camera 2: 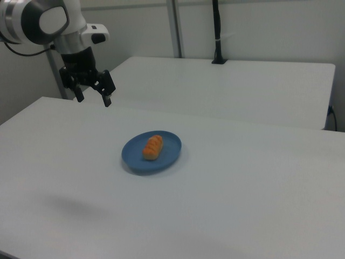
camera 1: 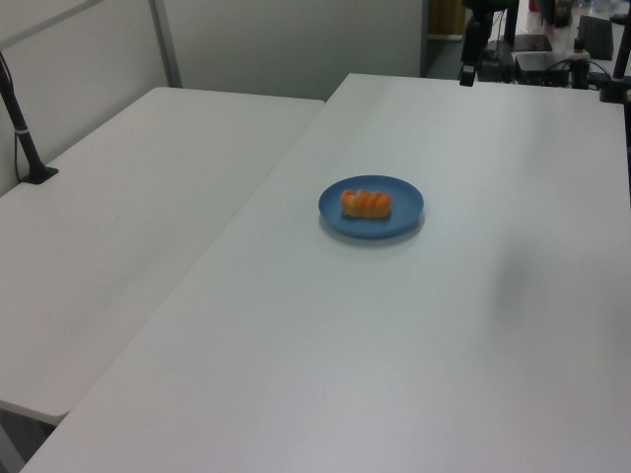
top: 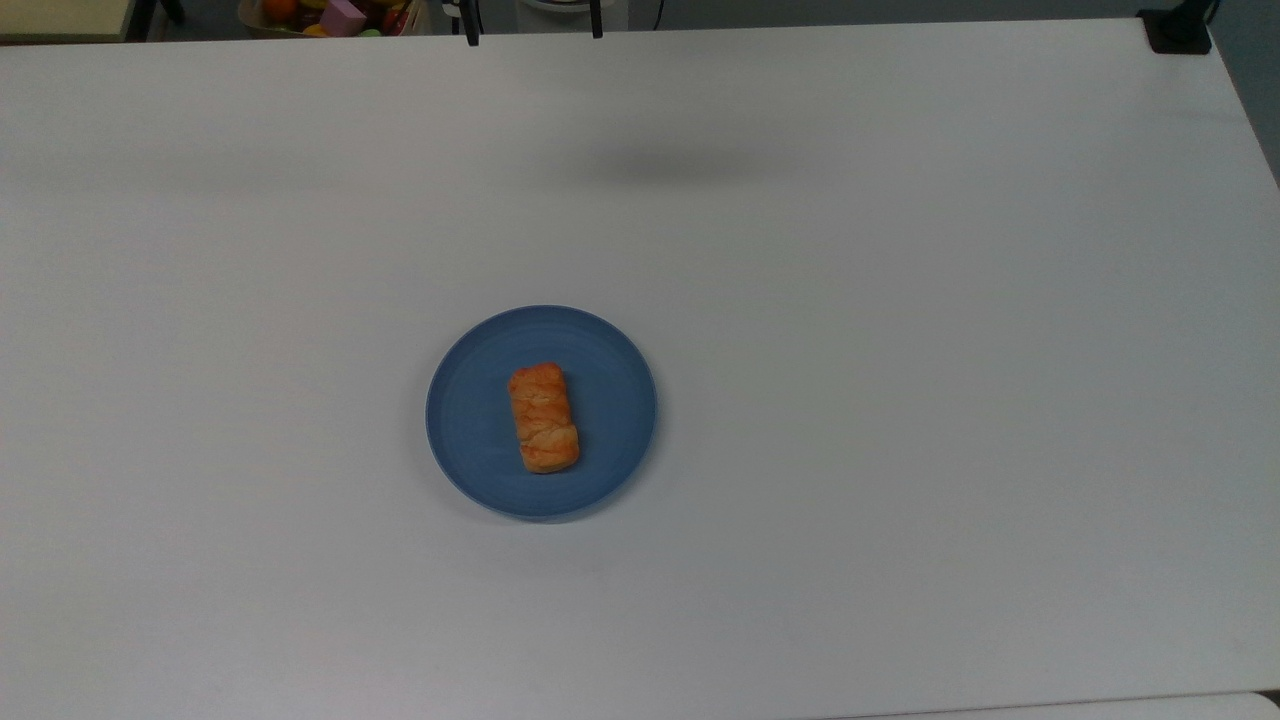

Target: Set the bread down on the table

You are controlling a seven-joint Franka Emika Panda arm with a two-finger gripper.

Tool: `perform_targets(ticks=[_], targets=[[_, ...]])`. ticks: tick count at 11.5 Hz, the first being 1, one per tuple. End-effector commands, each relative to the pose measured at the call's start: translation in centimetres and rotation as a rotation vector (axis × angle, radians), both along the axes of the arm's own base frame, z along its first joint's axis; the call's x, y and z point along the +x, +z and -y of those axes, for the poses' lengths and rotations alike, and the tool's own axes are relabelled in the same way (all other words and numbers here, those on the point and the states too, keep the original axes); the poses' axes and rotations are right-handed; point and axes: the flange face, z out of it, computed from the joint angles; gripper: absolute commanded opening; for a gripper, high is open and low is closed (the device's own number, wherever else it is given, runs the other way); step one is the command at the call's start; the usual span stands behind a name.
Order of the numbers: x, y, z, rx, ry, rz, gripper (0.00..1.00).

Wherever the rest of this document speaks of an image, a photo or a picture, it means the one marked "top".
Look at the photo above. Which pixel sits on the black table clamp mount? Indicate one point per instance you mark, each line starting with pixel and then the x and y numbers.
pixel 1178 32

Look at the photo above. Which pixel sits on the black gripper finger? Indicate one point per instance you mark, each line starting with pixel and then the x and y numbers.
pixel 597 18
pixel 471 22

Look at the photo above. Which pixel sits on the beige box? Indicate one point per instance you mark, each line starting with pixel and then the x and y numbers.
pixel 60 17

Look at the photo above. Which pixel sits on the pink toy block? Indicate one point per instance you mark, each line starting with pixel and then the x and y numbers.
pixel 342 17

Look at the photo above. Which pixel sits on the blue round plate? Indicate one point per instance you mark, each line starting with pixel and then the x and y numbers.
pixel 470 420

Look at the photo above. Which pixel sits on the orange glazed bread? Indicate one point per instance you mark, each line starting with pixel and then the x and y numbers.
pixel 543 418

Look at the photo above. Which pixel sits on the bowl of toy fruit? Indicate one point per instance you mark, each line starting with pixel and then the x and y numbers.
pixel 395 18

